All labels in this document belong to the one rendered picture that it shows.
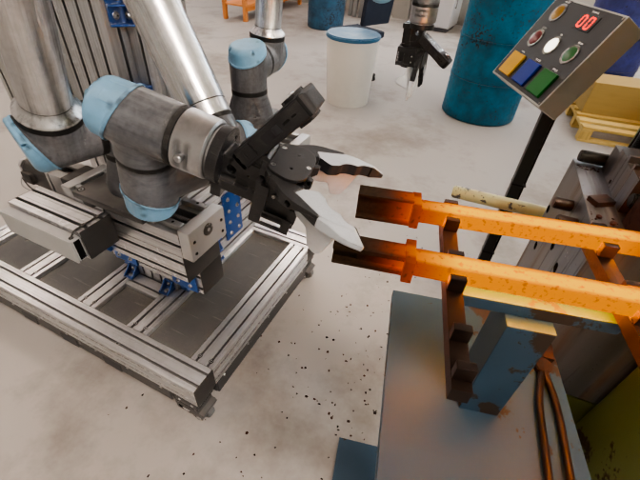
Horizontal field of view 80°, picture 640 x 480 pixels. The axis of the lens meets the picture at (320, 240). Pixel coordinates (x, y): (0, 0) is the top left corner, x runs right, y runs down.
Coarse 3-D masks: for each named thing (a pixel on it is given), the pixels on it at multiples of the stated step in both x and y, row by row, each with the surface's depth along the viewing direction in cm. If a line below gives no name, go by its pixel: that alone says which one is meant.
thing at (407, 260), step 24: (384, 240) 49; (408, 240) 49; (360, 264) 49; (384, 264) 49; (408, 264) 46; (432, 264) 46; (456, 264) 47; (480, 264) 47; (504, 264) 47; (480, 288) 47; (504, 288) 46; (528, 288) 45; (552, 288) 44; (576, 288) 45; (600, 288) 45; (624, 288) 45; (624, 312) 44
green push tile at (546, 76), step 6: (540, 72) 116; (546, 72) 114; (552, 72) 112; (534, 78) 117; (540, 78) 115; (546, 78) 113; (552, 78) 111; (534, 84) 116; (540, 84) 114; (546, 84) 112; (528, 90) 118; (534, 90) 115; (540, 90) 113
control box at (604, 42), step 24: (552, 24) 121; (600, 24) 105; (624, 24) 99; (528, 48) 127; (600, 48) 103; (624, 48) 103; (576, 72) 107; (600, 72) 107; (528, 96) 118; (552, 96) 111; (576, 96) 111
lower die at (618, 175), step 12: (612, 156) 90; (624, 156) 84; (636, 156) 81; (612, 168) 88; (624, 168) 82; (636, 168) 78; (612, 180) 86; (624, 180) 81; (636, 180) 76; (612, 192) 84; (624, 192) 79; (636, 192) 76; (624, 204) 78
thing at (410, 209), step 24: (360, 192) 56; (384, 192) 56; (408, 192) 56; (360, 216) 58; (384, 216) 58; (408, 216) 57; (432, 216) 55; (456, 216) 55; (480, 216) 55; (504, 216) 55; (528, 216) 55; (552, 240) 54; (576, 240) 53; (600, 240) 53; (624, 240) 52
